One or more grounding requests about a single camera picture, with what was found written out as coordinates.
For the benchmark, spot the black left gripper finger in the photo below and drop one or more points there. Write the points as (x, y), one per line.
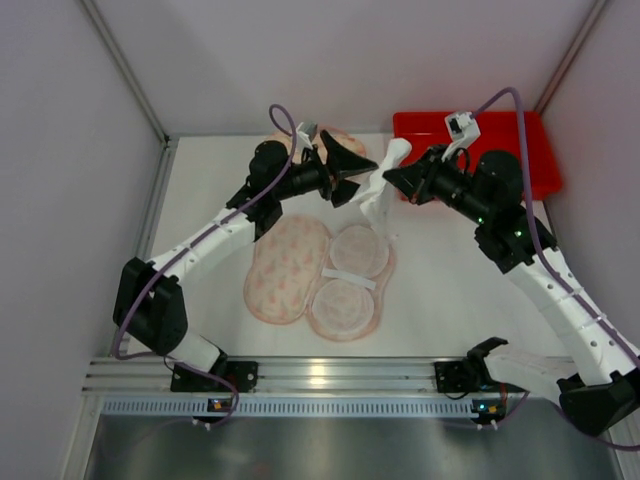
(343, 193)
(342, 162)

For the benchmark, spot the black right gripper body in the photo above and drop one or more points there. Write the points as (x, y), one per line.
(423, 175)

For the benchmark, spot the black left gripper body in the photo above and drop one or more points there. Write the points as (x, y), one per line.
(328, 177)

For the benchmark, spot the floral mesh laundry bag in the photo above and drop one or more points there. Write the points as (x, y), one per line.
(342, 137)

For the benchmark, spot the white bras pile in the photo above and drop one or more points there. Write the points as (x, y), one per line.
(375, 195)

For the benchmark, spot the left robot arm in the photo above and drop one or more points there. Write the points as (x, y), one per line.
(150, 304)

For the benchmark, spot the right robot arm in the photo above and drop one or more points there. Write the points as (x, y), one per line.
(599, 385)

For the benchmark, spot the red plastic tray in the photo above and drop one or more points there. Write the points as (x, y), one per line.
(498, 131)

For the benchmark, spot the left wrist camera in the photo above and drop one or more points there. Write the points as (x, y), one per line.
(305, 135)

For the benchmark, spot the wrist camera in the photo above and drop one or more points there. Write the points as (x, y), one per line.
(463, 130)
(305, 135)

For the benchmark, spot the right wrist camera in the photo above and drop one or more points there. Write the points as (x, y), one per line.
(463, 130)

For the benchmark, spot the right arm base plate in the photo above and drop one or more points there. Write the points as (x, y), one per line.
(460, 376)

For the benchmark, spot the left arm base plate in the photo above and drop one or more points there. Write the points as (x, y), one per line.
(243, 375)

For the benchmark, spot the aluminium front rail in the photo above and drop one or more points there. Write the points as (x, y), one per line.
(277, 375)

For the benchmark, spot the slotted cable duct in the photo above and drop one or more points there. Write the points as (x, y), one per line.
(293, 407)

